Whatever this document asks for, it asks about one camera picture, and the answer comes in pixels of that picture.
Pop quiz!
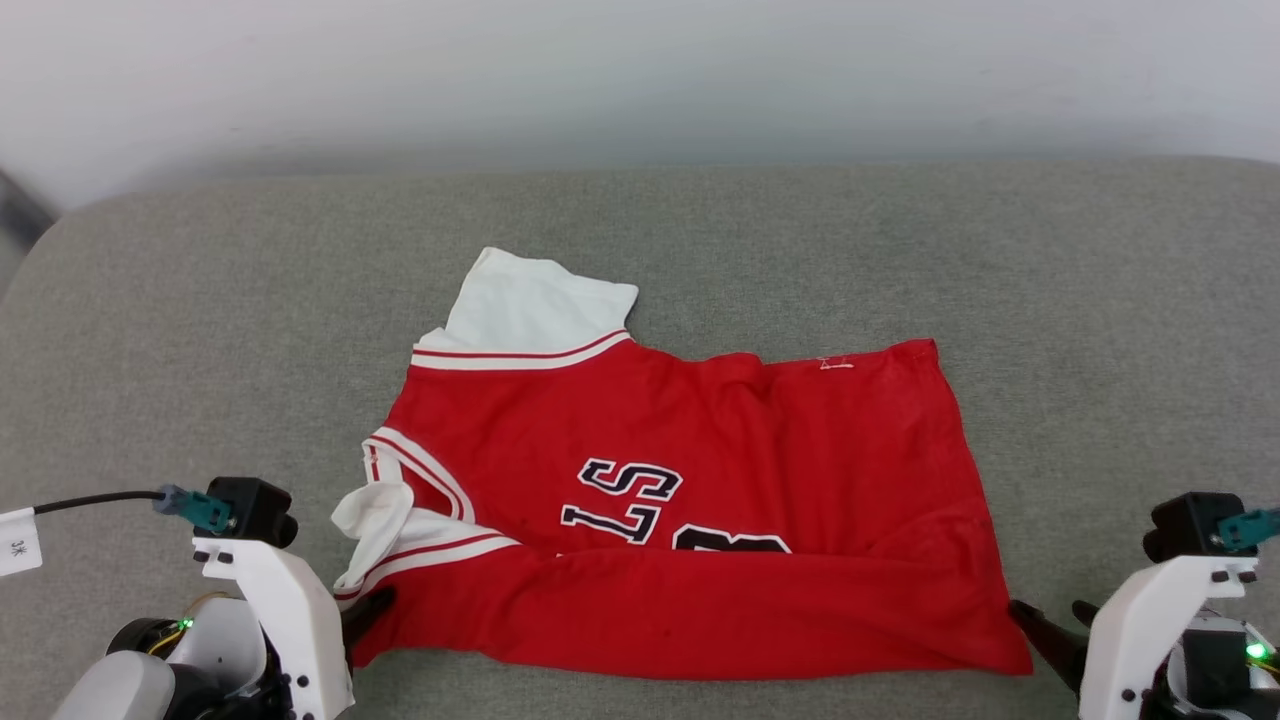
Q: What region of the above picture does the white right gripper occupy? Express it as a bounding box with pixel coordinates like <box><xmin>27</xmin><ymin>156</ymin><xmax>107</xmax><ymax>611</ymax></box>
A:
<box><xmin>1007</xmin><ymin>555</ymin><xmax>1261</xmax><ymax>720</ymax></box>

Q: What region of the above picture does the teal right camera connector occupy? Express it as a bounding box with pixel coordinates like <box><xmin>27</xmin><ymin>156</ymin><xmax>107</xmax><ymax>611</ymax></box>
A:
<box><xmin>1214</xmin><ymin>506</ymin><xmax>1280</xmax><ymax>552</ymax></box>

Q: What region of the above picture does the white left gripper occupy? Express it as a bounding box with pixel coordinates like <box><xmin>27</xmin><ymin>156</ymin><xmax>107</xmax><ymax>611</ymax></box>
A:
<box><xmin>192</xmin><ymin>537</ymin><xmax>397</xmax><ymax>720</ymax></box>

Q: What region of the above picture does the teal camera connector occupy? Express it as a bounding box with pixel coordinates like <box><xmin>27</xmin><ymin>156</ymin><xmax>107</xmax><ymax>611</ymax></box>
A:
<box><xmin>152</xmin><ymin>485</ymin><xmax>233</xmax><ymax>533</ymax></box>
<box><xmin>1214</xmin><ymin>506</ymin><xmax>1280</xmax><ymax>552</ymax></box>

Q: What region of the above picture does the red and white basketball jersey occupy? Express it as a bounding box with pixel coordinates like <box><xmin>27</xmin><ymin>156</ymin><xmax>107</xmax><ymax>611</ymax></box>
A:
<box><xmin>332</xmin><ymin>247</ymin><xmax>1033</xmax><ymax>682</ymax></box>

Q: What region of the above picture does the white cable label tag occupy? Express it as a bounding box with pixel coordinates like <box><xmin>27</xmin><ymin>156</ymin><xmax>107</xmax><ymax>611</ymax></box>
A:
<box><xmin>0</xmin><ymin>507</ymin><xmax>44</xmax><ymax>578</ymax></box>

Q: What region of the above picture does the teal left camera connector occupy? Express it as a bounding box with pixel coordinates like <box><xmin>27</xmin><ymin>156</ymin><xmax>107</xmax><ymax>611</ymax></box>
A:
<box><xmin>152</xmin><ymin>485</ymin><xmax>233</xmax><ymax>533</ymax></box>

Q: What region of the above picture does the grey fabric sofa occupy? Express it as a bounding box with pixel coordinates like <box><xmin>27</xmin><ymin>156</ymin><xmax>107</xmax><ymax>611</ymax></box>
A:
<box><xmin>0</xmin><ymin>157</ymin><xmax>1280</xmax><ymax>720</ymax></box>

